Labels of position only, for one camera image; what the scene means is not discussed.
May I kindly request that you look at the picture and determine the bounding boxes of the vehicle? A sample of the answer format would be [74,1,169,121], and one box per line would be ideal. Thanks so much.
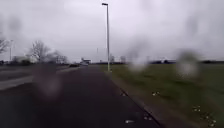
[79,57,92,67]

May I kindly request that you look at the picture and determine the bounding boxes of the tall street lamp pole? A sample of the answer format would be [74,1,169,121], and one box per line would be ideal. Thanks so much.
[101,2,112,72]

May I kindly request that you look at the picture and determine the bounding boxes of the grey verge strip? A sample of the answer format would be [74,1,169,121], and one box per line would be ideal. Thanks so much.
[101,69,204,128]

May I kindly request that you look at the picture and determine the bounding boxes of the green grass field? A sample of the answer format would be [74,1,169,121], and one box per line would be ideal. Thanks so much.
[99,62,224,128]

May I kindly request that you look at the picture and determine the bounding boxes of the dark asphalt path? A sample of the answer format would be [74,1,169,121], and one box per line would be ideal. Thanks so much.
[0,65,164,128]

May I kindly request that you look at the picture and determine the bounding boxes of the grey asphalt road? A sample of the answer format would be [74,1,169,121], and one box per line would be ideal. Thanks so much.
[0,63,71,82]

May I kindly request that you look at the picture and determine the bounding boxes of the pale kerb strip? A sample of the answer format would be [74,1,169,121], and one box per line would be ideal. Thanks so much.
[0,66,81,92]

